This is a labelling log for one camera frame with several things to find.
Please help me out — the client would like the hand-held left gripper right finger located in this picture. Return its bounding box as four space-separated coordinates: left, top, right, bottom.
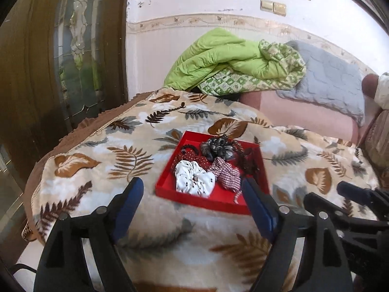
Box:
242 176 354 292

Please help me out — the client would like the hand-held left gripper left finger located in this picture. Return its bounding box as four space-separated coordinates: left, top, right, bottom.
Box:
33 176 144 292

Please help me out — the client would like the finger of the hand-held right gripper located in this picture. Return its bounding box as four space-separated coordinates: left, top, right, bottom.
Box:
303 192 389 235
337 181 389 212

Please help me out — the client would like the red tray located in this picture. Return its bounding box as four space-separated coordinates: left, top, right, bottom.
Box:
155 130 270 216

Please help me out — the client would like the plaid scrunchie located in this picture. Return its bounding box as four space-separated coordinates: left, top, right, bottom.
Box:
210 156 244 204

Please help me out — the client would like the dark hair band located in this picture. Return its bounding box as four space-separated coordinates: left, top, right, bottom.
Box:
235 141 260 175

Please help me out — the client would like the white spotted scrunchie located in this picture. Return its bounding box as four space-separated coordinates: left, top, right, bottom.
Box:
174 160 216 198

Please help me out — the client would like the grey black scrunchie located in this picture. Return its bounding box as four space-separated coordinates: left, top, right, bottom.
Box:
200 136 239 162

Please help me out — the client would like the red polka dot scrunchie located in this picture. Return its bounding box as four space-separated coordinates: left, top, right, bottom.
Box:
179 149 218 172

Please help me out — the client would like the striped beige sofa cushion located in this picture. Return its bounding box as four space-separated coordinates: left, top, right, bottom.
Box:
363 109 389 171

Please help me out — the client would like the leaf print blanket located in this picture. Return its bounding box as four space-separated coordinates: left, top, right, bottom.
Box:
21 87 383 292

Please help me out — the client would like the pink mattress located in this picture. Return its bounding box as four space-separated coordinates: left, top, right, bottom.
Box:
240 91 361 145

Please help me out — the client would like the white patterned cushion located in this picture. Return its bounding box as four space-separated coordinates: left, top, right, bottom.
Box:
375 72 389 110

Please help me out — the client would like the brown round cushion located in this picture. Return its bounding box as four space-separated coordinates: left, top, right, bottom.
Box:
363 74 380 98

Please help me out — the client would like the grey quilted pillow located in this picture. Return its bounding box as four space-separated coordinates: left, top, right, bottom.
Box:
276 40 367 127

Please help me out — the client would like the wooden door with glass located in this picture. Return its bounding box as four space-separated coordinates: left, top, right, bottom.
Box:
0 0 131 244

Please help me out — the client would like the green quilt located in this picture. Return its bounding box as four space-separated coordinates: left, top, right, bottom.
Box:
163 27 307 96

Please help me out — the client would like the black cable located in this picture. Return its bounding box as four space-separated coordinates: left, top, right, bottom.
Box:
9 263 38 276

